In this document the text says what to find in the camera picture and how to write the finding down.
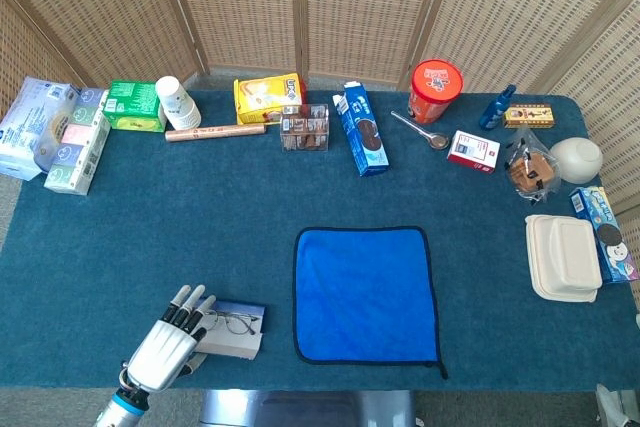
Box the red white small box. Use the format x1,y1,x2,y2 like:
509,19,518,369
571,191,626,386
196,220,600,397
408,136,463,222
446,129,501,175

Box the wicker folding screen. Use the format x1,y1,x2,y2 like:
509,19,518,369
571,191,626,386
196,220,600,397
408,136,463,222
0,0,640,313

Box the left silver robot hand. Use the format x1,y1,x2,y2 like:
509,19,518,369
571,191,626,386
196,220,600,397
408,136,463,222
119,284,218,394

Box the blue cartoon cookie box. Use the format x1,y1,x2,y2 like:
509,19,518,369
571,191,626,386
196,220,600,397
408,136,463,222
570,185,640,284

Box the white upturned bowl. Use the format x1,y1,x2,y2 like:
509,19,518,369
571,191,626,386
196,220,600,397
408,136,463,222
548,137,605,185

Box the metal spoon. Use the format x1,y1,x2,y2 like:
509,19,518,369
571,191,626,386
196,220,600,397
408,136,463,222
390,110,451,151

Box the blue glasses case grey lining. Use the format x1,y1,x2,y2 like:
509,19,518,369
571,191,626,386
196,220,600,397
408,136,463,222
192,299,267,361

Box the orange instant noodle tub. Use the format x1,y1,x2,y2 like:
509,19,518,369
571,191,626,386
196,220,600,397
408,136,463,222
407,58,465,125

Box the yellow brown small box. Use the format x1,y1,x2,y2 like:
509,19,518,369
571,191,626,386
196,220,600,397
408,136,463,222
503,103,557,129

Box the teal table carpet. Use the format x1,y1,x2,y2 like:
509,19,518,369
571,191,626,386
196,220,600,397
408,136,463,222
0,89,640,393

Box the pale blue tissue bag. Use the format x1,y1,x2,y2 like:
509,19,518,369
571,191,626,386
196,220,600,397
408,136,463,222
0,76,81,182

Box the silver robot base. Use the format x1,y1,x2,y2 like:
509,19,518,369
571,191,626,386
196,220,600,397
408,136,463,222
198,389,419,427

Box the green tissue pack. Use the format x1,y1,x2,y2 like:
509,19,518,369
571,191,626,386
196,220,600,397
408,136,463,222
102,79,169,134

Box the brown paper wrapped roll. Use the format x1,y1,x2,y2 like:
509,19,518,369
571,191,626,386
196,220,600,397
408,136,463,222
165,122,267,144

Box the beige takeout container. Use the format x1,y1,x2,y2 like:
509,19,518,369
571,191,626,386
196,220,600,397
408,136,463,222
524,214,604,304

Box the long blue cookie box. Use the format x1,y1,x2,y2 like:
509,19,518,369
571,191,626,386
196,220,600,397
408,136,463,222
333,80,391,178

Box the blue spray bottle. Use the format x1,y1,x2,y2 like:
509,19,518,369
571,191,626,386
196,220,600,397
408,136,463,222
478,84,517,131

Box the clear box brown cookies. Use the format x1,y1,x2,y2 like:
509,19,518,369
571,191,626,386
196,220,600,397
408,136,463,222
279,103,331,153

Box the pastel tissue multipack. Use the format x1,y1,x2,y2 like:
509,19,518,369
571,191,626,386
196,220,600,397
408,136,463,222
43,87,112,197

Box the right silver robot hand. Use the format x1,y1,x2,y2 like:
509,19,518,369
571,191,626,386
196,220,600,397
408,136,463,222
595,383,640,427

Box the blue cloth black trim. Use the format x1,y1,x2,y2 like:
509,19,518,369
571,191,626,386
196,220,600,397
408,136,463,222
291,225,449,381

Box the yellow bread package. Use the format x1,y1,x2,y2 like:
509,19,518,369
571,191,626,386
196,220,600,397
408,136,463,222
233,72,308,126

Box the clear bag of biscuits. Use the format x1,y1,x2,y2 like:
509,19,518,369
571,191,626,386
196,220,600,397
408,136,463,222
502,127,564,206

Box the wire-frame eyeglasses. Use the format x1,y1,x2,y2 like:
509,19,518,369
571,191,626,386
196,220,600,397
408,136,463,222
204,310,262,337

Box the white paper cup stack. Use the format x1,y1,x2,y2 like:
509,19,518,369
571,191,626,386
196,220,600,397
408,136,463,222
154,76,203,132

